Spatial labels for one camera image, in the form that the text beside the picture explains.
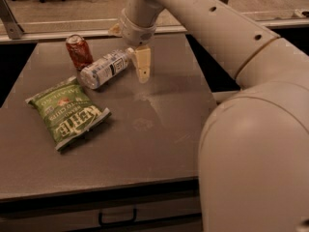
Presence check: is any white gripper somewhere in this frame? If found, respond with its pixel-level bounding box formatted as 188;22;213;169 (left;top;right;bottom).
108;10;156;83

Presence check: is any clear plastic water bottle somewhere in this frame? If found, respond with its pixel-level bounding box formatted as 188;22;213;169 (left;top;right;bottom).
80;47;134;90

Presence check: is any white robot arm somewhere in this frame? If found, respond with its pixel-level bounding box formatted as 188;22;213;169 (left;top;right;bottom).
119;0;309;232

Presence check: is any red coke can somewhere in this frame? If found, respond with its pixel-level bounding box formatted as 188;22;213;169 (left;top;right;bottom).
66;34;93;71

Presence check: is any green kettle chips bag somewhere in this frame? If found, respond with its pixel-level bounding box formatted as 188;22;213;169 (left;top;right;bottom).
25;76;111;152

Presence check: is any grey cabinet drawer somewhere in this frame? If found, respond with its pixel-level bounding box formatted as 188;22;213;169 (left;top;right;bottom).
0;191;203;232

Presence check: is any metal railing post left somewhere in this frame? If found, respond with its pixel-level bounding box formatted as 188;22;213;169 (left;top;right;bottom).
0;0;24;40

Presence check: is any black drawer handle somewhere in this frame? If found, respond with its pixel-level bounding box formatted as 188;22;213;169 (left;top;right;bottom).
98;208;137;227

